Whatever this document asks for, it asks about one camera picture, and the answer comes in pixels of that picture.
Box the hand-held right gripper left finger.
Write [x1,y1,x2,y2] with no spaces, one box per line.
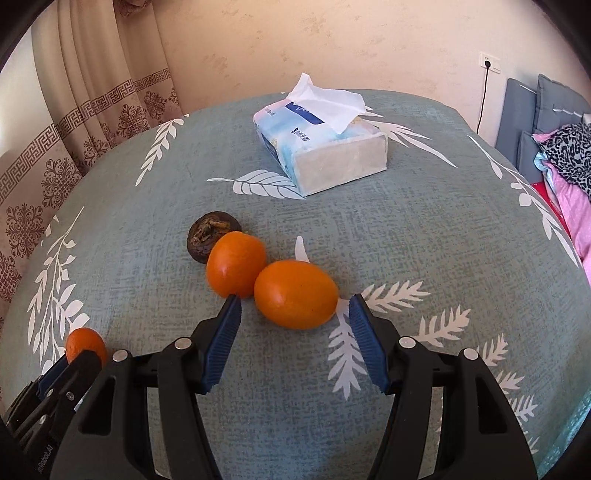
[48,294,243,480]

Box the black power cable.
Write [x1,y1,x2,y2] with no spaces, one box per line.
[475,69,491,134]

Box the leopard print cloth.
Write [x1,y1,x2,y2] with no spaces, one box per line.
[538,122,591,199]

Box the grey-blue cushion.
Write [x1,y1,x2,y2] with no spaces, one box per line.
[494,78,541,160]
[517,130,546,171]
[533,74,591,134]

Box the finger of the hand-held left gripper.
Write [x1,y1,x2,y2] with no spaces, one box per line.
[4,355,71,424]
[18,350,103,438]

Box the leaf print green cloth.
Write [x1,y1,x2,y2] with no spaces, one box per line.
[0,88,591,480]

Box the red cloth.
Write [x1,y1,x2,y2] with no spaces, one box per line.
[531,180,561,217]

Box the pink cloth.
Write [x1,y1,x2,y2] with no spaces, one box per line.
[531,131,591,278]

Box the white and blue tissue pack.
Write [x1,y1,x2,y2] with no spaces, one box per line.
[252,72,387,198]

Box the round orange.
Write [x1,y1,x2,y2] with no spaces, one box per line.
[206,232,268,299]
[65,328,108,365]

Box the oval orange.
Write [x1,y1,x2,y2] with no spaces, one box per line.
[254,259,339,330]

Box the beige patterned curtain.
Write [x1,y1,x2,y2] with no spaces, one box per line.
[0,0,190,319]

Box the dark brown mangosteen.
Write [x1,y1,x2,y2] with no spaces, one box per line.
[187,211,242,265]

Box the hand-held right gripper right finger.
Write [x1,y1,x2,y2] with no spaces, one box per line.
[348,293,539,480]

